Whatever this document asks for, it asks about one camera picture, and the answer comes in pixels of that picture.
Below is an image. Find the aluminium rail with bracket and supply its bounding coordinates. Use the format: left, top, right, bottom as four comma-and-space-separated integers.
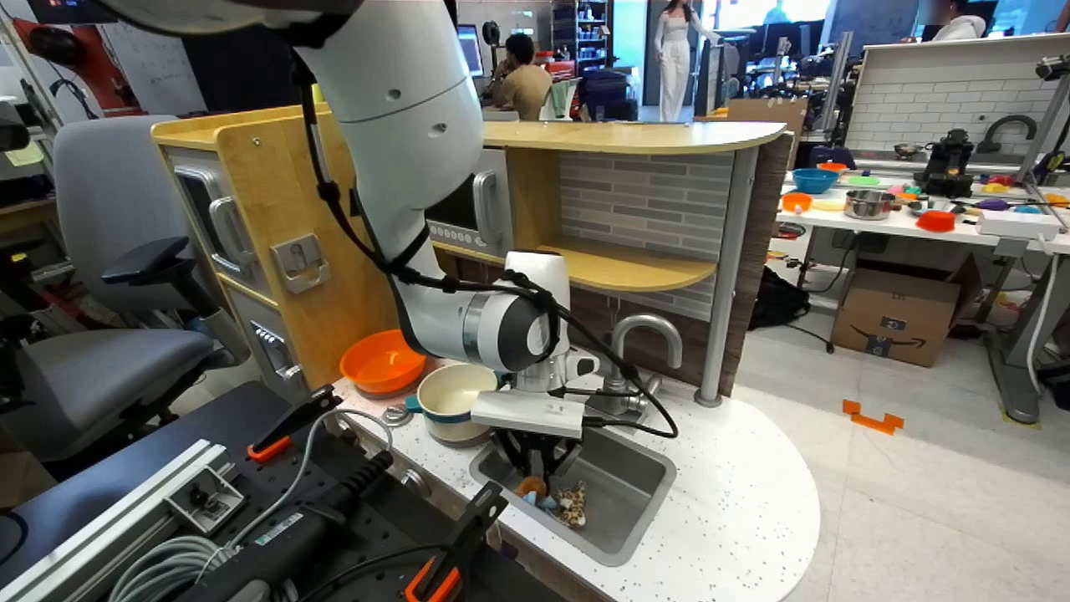
0, 435, 247, 602

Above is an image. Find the black machine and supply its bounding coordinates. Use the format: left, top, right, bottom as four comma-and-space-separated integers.
920, 126, 980, 200

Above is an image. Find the cream pot with teal band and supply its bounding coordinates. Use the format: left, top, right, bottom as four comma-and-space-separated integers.
411, 360, 503, 448

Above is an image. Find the white work table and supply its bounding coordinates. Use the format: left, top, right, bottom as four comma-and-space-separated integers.
777, 182, 1070, 427

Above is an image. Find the thick black cable connector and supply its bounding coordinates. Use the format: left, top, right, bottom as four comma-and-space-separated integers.
180, 448, 395, 602

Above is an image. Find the black bag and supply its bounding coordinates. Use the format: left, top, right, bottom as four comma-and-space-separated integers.
744, 264, 816, 333

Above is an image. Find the seated person in tan shirt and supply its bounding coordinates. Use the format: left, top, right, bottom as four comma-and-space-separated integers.
488, 30, 559, 125

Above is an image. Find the brown and blue stuffed animal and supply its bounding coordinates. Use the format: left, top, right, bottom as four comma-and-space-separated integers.
512, 476, 561, 515

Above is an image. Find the grey coiled cable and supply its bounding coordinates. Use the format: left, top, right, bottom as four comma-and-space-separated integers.
108, 406, 395, 602

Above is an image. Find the silver toy faucet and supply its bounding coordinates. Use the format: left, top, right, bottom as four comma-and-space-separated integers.
580, 311, 684, 435

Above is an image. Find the small orange bowl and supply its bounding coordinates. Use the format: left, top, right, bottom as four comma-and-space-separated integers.
913, 209, 958, 239

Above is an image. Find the orange and black clamp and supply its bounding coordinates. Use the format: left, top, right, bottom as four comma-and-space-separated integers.
242, 384, 344, 467
402, 479, 512, 602

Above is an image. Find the grey office chair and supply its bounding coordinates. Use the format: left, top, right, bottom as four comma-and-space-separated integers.
0, 115, 226, 472

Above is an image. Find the standing person in white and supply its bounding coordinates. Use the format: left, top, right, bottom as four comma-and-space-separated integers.
653, 0, 697, 125

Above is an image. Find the person in white shirt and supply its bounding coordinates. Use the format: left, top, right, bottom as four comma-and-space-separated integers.
915, 0, 995, 46

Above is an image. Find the wooden toy kitchen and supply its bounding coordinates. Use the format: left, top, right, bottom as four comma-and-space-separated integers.
148, 115, 824, 602

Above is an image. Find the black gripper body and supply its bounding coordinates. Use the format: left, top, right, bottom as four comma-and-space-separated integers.
493, 432, 580, 479

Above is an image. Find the small tan plush toy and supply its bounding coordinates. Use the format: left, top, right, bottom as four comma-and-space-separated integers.
553, 479, 595, 533

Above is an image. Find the grey sink basin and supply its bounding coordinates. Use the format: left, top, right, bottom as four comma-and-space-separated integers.
468, 420, 678, 568

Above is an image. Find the blue bowl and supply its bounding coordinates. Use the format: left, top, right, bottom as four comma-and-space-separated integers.
791, 163, 839, 197

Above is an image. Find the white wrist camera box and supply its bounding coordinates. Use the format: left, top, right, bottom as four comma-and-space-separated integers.
468, 388, 590, 442

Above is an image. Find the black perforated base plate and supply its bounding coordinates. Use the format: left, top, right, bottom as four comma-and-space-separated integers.
0, 378, 571, 602

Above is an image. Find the orange plastic bowl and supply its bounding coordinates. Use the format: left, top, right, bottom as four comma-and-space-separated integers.
338, 327, 435, 403

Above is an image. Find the thin black cable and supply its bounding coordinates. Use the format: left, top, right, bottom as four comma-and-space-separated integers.
296, 542, 449, 602

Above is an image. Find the cardboard box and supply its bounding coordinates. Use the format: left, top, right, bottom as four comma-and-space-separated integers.
829, 260, 980, 371

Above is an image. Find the white tiled panel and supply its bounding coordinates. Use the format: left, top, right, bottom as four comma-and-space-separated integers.
841, 35, 1070, 161

